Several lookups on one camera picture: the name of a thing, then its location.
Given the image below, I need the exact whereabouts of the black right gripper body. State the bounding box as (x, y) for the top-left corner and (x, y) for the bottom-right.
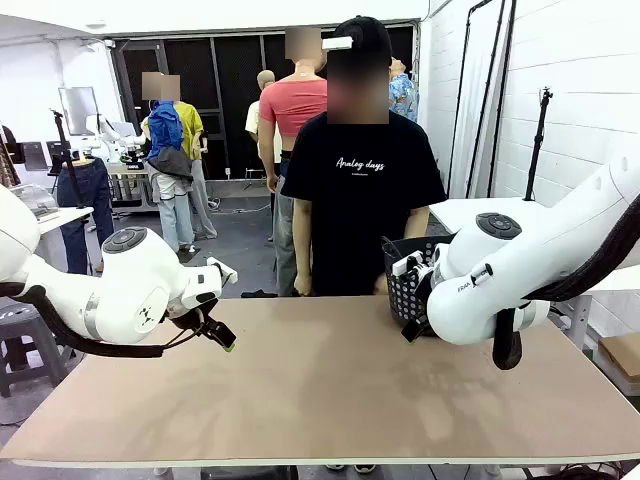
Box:
(412, 269), (437, 326)

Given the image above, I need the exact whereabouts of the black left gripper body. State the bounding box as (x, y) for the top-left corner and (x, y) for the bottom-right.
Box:
(187, 298), (221, 331)

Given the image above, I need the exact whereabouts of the person's right forearm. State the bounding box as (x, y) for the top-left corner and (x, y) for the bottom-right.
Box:
(291, 198), (314, 279)

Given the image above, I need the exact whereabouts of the black perforated plastic basket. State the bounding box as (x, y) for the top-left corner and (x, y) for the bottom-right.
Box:
(381, 234), (455, 332)

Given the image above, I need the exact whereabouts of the person in black t-shirt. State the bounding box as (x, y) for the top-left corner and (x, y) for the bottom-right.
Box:
(279, 15), (449, 299)

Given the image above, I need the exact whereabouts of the black table base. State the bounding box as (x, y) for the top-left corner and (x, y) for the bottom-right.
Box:
(199, 464), (300, 480)

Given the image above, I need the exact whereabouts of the mannequin torso with dark jeans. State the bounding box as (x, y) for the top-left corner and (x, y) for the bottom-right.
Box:
(55, 156), (115, 275)

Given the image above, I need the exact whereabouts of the small white side table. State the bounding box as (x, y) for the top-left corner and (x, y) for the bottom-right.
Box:
(33, 205), (96, 239)

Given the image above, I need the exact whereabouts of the grey plastic stool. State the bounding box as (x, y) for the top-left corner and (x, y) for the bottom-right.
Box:
(0, 298), (76, 399)

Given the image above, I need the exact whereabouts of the mannequin with yellow shirt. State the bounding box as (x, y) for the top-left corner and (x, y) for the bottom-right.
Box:
(174, 74), (219, 241)

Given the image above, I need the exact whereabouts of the tall black tripod stand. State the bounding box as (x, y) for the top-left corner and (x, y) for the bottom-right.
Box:
(522, 85), (555, 202)

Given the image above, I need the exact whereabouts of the mannequin with cream shirt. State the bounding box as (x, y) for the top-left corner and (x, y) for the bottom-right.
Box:
(244, 69), (284, 177)

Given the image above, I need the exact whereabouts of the white backdrop cloth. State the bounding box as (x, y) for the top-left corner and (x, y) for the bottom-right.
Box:
(451, 3), (506, 199)

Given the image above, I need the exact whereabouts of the mannequin with floral blue shirt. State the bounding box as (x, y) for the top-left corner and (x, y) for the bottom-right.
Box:
(388, 57), (420, 124)

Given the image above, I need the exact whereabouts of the brown cardboard box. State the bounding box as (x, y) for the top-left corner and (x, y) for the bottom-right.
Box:
(597, 332), (640, 397)

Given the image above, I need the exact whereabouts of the mannequin with red top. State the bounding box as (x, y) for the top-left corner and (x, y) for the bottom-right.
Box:
(257, 27), (330, 297)

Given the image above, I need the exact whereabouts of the black tablet screen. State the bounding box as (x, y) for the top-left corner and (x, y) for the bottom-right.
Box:
(21, 141), (49, 173)

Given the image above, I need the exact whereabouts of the grey standing board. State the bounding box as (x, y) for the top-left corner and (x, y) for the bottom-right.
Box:
(58, 86), (101, 137)

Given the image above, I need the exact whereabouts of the black cap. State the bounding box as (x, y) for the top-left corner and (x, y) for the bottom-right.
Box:
(333, 15), (394, 67)

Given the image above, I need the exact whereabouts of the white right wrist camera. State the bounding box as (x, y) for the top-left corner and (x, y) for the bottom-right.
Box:
(392, 253), (435, 286)

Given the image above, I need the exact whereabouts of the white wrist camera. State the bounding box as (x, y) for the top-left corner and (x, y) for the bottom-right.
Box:
(392, 253), (435, 286)
(206, 256), (239, 287)

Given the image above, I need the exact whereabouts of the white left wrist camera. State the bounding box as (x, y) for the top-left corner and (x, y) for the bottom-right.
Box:
(206, 256), (239, 287)

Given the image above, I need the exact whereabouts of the black right arm cable sleeve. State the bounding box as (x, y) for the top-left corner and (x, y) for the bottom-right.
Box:
(492, 197), (640, 371)

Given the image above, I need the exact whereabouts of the black arm cable sleeve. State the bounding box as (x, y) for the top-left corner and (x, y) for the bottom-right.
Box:
(0, 282), (207, 359)
(492, 197), (640, 371)

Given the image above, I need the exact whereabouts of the black left arm cable sleeve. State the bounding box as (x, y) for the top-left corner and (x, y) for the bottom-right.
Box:
(0, 282), (207, 359)

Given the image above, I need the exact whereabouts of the black backdrop stand frame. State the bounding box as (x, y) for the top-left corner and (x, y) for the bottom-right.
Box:
(446, 0), (519, 200)

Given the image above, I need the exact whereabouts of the black tripod with camera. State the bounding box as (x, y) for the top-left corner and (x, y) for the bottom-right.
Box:
(48, 108), (87, 209)

